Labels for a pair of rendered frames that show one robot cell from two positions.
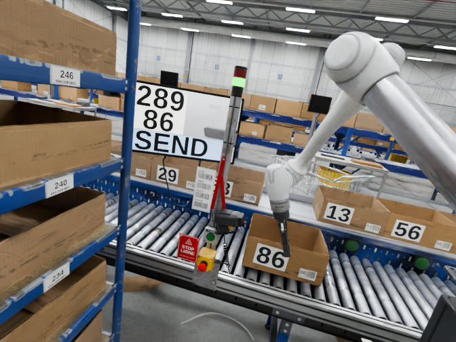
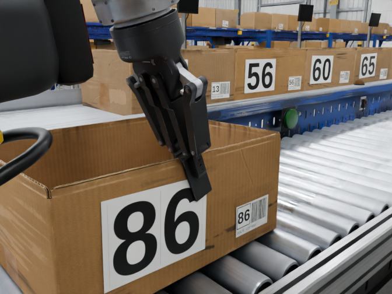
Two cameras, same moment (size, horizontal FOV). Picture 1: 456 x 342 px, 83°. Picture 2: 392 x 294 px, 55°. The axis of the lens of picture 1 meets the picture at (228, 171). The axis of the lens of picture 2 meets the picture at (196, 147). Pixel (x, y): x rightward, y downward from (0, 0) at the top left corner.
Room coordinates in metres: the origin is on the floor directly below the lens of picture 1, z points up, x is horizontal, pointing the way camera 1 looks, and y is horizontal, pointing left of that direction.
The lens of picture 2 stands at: (0.79, 0.02, 1.06)
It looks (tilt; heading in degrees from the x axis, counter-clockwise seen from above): 15 degrees down; 309
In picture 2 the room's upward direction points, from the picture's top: straight up
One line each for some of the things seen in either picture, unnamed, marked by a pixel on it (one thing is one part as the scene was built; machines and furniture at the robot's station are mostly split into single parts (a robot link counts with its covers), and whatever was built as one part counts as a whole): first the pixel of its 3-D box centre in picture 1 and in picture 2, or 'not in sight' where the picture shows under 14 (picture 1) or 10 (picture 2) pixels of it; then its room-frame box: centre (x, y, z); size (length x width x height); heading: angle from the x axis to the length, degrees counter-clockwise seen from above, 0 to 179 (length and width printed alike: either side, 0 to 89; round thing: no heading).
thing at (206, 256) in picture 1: (214, 262); not in sight; (0.98, -0.01, 0.84); 0.15 x 0.09 x 0.07; 80
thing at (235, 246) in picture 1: (234, 248); not in sight; (1.30, -0.11, 0.72); 0.52 x 0.05 x 0.05; 170
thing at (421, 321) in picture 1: (405, 296); (326, 167); (1.14, -1.01, 0.72); 0.52 x 0.05 x 0.05; 170
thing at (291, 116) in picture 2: (422, 263); (291, 119); (1.34, -1.21, 0.81); 0.07 x 0.01 x 0.07; 80
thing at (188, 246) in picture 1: (194, 249); not in sight; (1.03, 0.09, 0.85); 0.16 x 0.01 x 0.13; 80
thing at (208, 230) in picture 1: (211, 235); not in sight; (1.01, 0.02, 0.95); 0.07 x 0.03 x 0.07; 80
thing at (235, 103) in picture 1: (218, 200); not in sight; (1.04, 0.02, 1.11); 0.12 x 0.05 x 0.88; 80
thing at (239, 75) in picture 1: (239, 78); not in sight; (1.05, 0.02, 1.62); 0.05 x 0.05 x 0.06
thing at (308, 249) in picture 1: (283, 245); (135, 187); (1.23, -0.36, 0.84); 0.39 x 0.29 x 0.17; 82
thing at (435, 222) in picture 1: (410, 222); (242, 71); (1.56, -1.22, 0.96); 0.39 x 0.29 x 0.17; 80
